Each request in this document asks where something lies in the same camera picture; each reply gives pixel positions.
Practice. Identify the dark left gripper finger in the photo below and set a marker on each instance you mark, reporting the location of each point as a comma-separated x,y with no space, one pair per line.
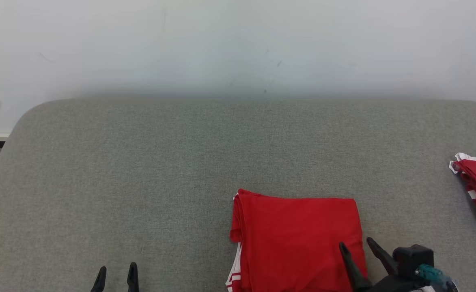
100,282
132,280

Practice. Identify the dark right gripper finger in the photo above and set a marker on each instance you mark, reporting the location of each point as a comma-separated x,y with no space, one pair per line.
353,269
384,257

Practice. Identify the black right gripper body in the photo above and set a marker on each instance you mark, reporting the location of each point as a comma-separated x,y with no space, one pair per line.
392,284

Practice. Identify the red Bulls jersey white trim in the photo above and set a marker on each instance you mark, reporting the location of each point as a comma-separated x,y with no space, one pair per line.
294,243

